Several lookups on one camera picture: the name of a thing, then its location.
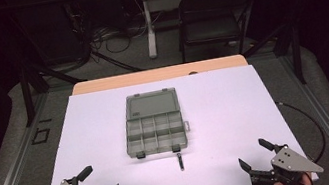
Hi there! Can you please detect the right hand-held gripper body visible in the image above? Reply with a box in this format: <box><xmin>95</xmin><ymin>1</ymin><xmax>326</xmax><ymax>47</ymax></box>
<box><xmin>244</xmin><ymin>138</ymin><xmax>326</xmax><ymax>185</ymax></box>

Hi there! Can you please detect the small dark metal bolt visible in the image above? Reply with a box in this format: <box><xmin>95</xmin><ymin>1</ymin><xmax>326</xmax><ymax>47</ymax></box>
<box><xmin>176</xmin><ymin>151</ymin><xmax>186</xmax><ymax>172</ymax></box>

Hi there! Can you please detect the clear grey plastic organizer box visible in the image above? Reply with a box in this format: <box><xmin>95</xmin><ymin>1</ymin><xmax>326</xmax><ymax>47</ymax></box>
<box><xmin>116</xmin><ymin>84</ymin><xmax>194</xmax><ymax>161</ymax></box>

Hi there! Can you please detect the white board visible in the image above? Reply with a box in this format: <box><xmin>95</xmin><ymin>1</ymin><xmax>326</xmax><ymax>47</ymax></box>
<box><xmin>19</xmin><ymin>56</ymin><xmax>321</xmax><ymax>185</ymax></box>

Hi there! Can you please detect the black metal stand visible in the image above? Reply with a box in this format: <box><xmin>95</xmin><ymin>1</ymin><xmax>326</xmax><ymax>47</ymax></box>
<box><xmin>6</xmin><ymin>5</ymin><xmax>94</xmax><ymax>129</ymax></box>
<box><xmin>238</xmin><ymin>19</ymin><xmax>308</xmax><ymax>95</ymax></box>

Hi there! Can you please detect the wooden table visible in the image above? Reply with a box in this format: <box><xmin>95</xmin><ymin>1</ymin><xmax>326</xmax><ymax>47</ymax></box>
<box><xmin>70</xmin><ymin>52</ymin><xmax>249</xmax><ymax>97</ymax></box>

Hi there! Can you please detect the black folding chair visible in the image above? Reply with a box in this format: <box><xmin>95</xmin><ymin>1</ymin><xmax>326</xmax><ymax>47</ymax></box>
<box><xmin>170</xmin><ymin>0</ymin><xmax>263</xmax><ymax>65</ymax></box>

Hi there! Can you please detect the wooden desk with white leg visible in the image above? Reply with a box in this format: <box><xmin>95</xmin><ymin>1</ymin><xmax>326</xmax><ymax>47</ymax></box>
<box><xmin>120</xmin><ymin>0</ymin><xmax>281</xmax><ymax>64</ymax></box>

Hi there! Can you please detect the thin black cable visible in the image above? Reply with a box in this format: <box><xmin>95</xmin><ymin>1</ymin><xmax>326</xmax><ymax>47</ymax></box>
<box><xmin>275</xmin><ymin>94</ymin><xmax>329</xmax><ymax>168</ymax></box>

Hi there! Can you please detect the black rectangular floor frame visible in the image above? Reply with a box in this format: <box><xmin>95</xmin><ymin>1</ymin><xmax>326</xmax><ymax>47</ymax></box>
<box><xmin>29</xmin><ymin>126</ymin><xmax>53</xmax><ymax>146</ymax></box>

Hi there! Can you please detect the bundle of floor cables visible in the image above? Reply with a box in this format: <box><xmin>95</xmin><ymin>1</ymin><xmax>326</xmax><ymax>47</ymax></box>
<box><xmin>64</xmin><ymin>0</ymin><xmax>156</xmax><ymax>83</ymax></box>

